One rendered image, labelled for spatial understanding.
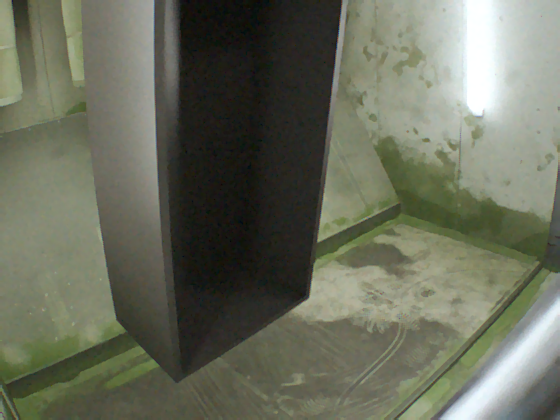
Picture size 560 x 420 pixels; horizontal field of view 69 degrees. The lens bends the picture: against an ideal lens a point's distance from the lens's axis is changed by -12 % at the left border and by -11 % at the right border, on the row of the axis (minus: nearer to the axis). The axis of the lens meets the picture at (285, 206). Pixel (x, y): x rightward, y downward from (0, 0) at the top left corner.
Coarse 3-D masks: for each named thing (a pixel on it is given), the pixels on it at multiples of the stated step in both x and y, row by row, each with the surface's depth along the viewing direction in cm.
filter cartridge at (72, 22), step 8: (64, 0) 178; (72, 0) 176; (80, 0) 176; (64, 8) 181; (72, 8) 177; (80, 8) 178; (64, 16) 183; (72, 16) 179; (80, 16) 178; (64, 24) 186; (72, 24) 181; (80, 24) 180; (72, 32) 183; (80, 32) 181; (72, 40) 184; (80, 40) 183; (72, 48) 186; (80, 48) 184; (72, 56) 188; (80, 56) 186; (72, 64) 190; (80, 64) 187; (72, 72) 193; (80, 72) 189; (72, 80) 196; (80, 80) 190
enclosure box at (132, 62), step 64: (128, 0) 83; (192, 0) 121; (256, 0) 138; (320, 0) 123; (128, 64) 90; (192, 64) 131; (256, 64) 149; (320, 64) 131; (128, 128) 98; (192, 128) 141; (256, 128) 158; (320, 128) 139; (128, 192) 108; (192, 192) 152; (256, 192) 169; (320, 192) 145; (128, 256) 121; (192, 256) 165; (256, 256) 182; (128, 320) 139; (192, 320) 152; (256, 320) 155
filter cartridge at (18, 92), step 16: (0, 0) 153; (0, 16) 154; (0, 32) 156; (0, 48) 157; (0, 64) 159; (16, 64) 169; (0, 80) 161; (16, 80) 170; (0, 96) 162; (16, 96) 170
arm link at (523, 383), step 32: (544, 320) 30; (512, 352) 32; (544, 352) 29; (480, 384) 33; (512, 384) 31; (544, 384) 29; (448, 416) 35; (480, 416) 32; (512, 416) 30; (544, 416) 29
